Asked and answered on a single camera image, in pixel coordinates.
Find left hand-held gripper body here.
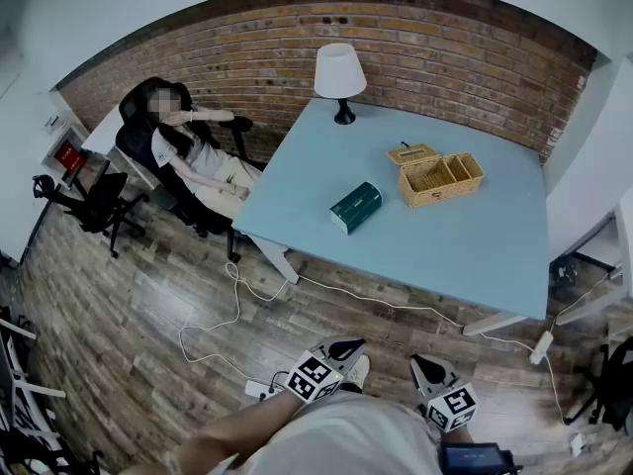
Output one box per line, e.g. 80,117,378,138
285,346,348,405

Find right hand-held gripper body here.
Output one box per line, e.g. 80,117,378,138
419,381,481,433

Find dark green box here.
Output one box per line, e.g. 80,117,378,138
329,181,384,237

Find wicker basket with lid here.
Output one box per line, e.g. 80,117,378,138
386,141,486,210

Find person's right forearm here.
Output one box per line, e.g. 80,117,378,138
439,426,476,445

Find person's left forearm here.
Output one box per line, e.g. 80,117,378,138
177,388,309,475

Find person's white shoe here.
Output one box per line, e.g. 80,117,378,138
345,354,372,388

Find white power strip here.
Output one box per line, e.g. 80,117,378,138
528,331,554,365
244,377,284,402

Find black wrist display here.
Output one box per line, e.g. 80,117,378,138
437,441,523,475

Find person's white shirt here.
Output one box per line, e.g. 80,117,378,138
212,392,446,475

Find white table leg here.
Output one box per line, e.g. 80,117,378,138
245,233,301,286
462,311,528,337

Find black swivel chair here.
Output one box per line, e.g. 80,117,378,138
565,336,633,437

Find black office chair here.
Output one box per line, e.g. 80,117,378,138
33,158,150,259
114,76,268,264

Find white shade table lamp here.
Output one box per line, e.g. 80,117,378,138
314,43,368,127

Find white metal rack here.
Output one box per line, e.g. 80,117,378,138
0,308,66,475

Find white desk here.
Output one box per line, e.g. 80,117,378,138
80,104,160,191

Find red fire cabinet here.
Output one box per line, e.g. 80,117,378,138
41,123,91,185

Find white power strip cable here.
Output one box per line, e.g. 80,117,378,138
543,270,612,426

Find long white floor cable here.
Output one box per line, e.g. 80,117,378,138
177,261,540,380

